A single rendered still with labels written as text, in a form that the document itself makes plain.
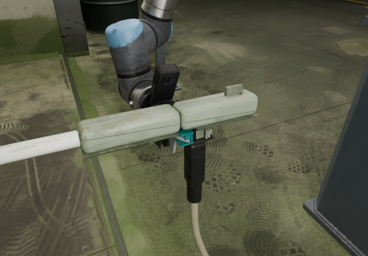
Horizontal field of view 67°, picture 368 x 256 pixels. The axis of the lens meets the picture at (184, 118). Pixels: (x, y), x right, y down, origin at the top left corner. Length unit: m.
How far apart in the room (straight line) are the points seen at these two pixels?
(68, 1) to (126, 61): 1.70
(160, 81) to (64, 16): 1.87
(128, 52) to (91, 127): 0.31
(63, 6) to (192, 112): 1.99
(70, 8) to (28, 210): 1.63
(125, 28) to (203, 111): 0.31
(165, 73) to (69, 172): 0.72
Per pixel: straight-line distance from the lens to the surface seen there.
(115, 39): 0.68
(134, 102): 0.65
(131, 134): 0.42
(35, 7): 2.36
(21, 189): 1.17
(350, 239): 1.03
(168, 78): 0.55
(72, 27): 2.39
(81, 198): 1.05
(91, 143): 0.41
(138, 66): 0.70
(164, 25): 0.79
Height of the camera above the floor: 0.78
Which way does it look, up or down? 32 degrees down
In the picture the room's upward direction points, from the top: straight up
